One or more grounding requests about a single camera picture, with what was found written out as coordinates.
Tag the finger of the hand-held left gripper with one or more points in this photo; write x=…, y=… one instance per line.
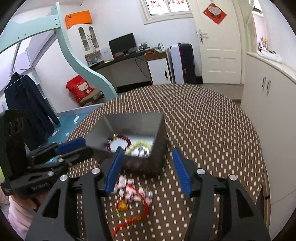
x=71, y=144
x=78, y=155

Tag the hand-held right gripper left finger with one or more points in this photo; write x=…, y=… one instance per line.
x=113, y=172

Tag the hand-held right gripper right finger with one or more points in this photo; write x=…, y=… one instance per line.
x=181, y=173

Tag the rectangular metal tin box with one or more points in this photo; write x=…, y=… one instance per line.
x=129, y=125

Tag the person's left forearm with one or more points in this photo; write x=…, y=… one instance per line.
x=17, y=210

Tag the teal candy print bedsheet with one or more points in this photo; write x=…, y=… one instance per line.
x=69, y=119

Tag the dark hanging jacket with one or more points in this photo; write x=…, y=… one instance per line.
x=25, y=99

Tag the round table polka dot tablecloth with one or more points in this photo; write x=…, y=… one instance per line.
x=208, y=129

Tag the wooden chair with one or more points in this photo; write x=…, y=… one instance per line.
x=94, y=97

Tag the red cartoon print bag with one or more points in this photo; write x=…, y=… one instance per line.
x=78, y=89

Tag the white box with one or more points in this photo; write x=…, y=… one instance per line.
x=106, y=55

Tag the dark wooden desk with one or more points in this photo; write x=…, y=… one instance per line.
x=120, y=59

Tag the white desk cabinet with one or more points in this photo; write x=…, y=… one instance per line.
x=157, y=69

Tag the white glass-door cabinet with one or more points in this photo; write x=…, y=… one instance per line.
x=86, y=38

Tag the white suitcase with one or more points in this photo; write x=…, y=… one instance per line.
x=174, y=64

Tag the black suitcase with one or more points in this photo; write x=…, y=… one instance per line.
x=188, y=62

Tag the black computer monitor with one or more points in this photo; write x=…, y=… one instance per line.
x=122, y=44

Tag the white sideboard cabinet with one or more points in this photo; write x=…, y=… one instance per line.
x=272, y=104

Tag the white panel door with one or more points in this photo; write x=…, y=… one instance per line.
x=219, y=58

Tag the orange box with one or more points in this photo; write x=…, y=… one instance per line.
x=78, y=19

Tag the window with red paper cuttings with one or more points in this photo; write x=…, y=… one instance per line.
x=161, y=9

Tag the red diamond door decoration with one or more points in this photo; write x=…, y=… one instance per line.
x=215, y=12

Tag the teal bunk bed frame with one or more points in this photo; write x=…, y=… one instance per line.
x=71, y=55

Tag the small picture frame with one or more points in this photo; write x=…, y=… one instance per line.
x=143, y=45

